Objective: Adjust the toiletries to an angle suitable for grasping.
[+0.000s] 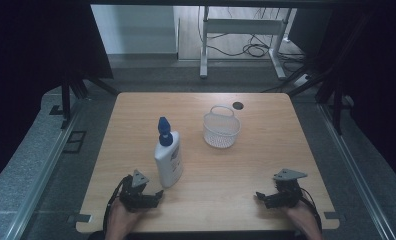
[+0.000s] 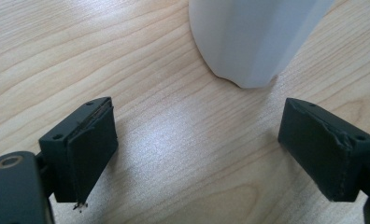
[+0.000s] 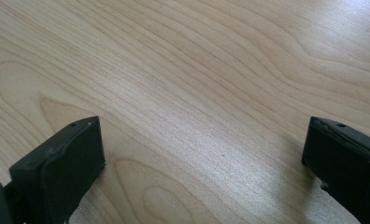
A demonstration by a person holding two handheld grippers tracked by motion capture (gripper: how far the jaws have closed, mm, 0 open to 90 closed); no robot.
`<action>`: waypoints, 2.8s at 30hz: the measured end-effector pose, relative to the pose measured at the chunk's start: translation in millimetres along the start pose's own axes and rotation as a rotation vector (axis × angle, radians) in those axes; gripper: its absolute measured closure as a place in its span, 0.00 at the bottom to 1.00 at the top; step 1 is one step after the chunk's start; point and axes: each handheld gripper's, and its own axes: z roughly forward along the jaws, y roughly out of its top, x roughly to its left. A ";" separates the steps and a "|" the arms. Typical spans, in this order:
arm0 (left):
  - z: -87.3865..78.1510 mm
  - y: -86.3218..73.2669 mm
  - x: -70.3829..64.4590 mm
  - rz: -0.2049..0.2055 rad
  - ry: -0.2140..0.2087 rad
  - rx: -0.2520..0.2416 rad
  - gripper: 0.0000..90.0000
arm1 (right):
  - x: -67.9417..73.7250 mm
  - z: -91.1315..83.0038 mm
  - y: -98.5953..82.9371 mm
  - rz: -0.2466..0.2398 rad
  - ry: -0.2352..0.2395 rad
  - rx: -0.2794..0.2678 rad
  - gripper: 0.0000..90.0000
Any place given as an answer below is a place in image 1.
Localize white bottle with blue cap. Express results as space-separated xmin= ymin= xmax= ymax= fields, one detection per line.
xmin=154 ymin=116 xmax=184 ymax=189

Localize white desk frame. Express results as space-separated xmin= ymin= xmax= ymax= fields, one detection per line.
xmin=199 ymin=5 xmax=293 ymax=80

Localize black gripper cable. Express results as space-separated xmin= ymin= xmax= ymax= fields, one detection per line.
xmin=102 ymin=175 xmax=131 ymax=234
xmin=300 ymin=187 xmax=323 ymax=232

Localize person's left hand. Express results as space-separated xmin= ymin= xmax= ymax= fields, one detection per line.
xmin=105 ymin=198 xmax=144 ymax=234

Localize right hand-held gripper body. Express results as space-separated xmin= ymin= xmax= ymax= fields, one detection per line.
xmin=268 ymin=168 xmax=309 ymax=210

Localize aluminium floor rail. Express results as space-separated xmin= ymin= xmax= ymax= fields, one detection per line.
xmin=4 ymin=99 xmax=85 ymax=240
xmin=317 ymin=103 xmax=396 ymax=240

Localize white slotted plastic basket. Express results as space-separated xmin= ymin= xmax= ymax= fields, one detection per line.
xmin=203 ymin=104 xmax=242 ymax=150

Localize white power strip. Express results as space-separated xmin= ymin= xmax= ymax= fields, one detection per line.
xmin=293 ymin=73 xmax=311 ymax=89

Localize black floor cables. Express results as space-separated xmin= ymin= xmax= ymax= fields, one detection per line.
xmin=205 ymin=6 xmax=309 ymax=66

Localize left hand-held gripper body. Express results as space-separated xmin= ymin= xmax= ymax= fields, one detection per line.
xmin=119 ymin=169 xmax=158 ymax=213

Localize black metal stand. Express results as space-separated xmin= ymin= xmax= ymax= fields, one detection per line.
xmin=59 ymin=64 xmax=120 ymax=130
xmin=287 ymin=13 xmax=355 ymax=136

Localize person's right hand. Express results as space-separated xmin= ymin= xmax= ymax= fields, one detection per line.
xmin=283 ymin=200 xmax=321 ymax=233

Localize black curtain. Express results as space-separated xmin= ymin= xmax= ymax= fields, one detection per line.
xmin=314 ymin=0 xmax=396 ymax=193
xmin=0 ymin=0 xmax=114 ymax=193

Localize black table corner bracket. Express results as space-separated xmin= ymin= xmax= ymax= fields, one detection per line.
xmin=66 ymin=213 xmax=92 ymax=225

